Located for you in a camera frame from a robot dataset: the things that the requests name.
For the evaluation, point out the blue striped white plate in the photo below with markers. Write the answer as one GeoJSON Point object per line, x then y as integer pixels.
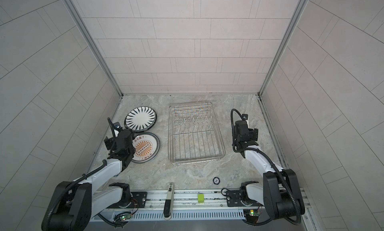
{"type": "Point", "coordinates": [140, 119]}

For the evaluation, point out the left green circuit board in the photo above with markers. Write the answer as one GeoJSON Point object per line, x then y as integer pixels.
{"type": "Point", "coordinates": [123, 217]}

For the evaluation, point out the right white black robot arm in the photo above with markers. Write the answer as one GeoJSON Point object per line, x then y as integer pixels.
{"type": "Point", "coordinates": [280, 192]}

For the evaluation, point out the black silver handheld scanner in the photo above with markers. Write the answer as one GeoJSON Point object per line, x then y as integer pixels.
{"type": "Point", "coordinates": [168, 207]}

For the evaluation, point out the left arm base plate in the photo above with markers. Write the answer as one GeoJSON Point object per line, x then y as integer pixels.
{"type": "Point", "coordinates": [137, 201]}

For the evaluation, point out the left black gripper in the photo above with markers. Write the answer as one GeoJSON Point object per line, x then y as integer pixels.
{"type": "Point", "coordinates": [111, 143]}

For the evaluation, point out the aluminium front rail frame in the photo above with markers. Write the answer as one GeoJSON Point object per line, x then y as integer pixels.
{"type": "Point", "coordinates": [185, 207]}

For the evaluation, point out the green cube block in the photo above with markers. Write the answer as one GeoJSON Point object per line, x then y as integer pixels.
{"type": "Point", "coordinates": [201, 198]}

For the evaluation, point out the green circuit board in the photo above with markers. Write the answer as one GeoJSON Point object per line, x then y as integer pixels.
{"type": "Point", "coordinates": [251, 216]}
{"type": "Point", "coordinates": [123, 217]}

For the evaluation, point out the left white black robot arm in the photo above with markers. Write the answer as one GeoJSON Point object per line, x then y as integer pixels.
{"type": "Point", "coordinates": [73, 204]}

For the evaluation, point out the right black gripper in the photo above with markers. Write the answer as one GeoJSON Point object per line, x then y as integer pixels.
{"type": "Point", "coordinates": [254, 134]}

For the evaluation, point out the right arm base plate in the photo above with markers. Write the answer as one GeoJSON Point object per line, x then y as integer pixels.
{"type": "Point", "coordinates": [234, 199]}

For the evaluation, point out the right green circuit board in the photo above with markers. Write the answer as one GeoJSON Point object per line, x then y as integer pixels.
{"type": "Point", "coordinates": [251, 216]}

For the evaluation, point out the metal wire dish rack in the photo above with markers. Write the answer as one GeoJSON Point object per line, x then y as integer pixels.
{"type": "Point", "coordinates": [194, 134]}

